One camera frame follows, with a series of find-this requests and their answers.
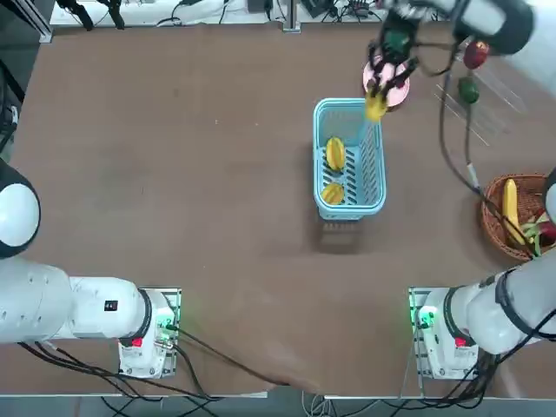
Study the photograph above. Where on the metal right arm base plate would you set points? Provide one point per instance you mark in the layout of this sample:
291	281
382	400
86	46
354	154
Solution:
415	304

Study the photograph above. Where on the black tripod leg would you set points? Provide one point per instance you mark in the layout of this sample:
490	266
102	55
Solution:
84	15
115	13

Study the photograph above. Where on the aluminium profile rail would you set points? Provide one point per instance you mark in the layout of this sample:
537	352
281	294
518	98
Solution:
41	21

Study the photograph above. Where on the yellow banana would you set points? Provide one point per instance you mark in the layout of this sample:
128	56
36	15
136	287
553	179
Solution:
509	208

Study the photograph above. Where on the light blue plastic basket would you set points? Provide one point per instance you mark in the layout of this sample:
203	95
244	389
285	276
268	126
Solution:
341	211

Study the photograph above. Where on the pink round plate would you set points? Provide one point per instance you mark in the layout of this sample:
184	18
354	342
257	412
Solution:
401	95

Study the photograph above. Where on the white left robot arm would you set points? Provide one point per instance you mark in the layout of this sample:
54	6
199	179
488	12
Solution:
87	308

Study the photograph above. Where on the clear acrylic stepped stand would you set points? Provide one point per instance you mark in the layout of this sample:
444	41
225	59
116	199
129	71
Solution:
499	108

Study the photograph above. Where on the aluminium post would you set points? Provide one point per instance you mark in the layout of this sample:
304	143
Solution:
292	15

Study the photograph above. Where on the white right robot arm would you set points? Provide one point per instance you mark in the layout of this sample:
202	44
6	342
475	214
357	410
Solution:
491	313

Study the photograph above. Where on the yellow star fruit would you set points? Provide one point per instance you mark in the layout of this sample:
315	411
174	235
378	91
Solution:
332	193
375	110
335	153

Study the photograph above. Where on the pink dragon fruit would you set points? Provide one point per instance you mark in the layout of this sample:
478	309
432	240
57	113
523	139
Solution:
532	230

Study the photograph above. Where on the brown wicker basket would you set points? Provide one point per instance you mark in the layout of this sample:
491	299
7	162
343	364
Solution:
493	208

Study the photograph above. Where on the white board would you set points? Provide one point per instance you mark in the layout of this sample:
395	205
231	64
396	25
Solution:
217	13

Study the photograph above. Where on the red apple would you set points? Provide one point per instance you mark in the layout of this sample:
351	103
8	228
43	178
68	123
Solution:
475	58

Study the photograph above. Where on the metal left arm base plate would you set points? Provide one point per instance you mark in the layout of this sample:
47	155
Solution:
176	304

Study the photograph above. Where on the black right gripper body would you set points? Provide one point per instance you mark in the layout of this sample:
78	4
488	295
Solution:
412	35

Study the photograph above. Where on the green avocado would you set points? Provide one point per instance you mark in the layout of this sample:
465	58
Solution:
469	90

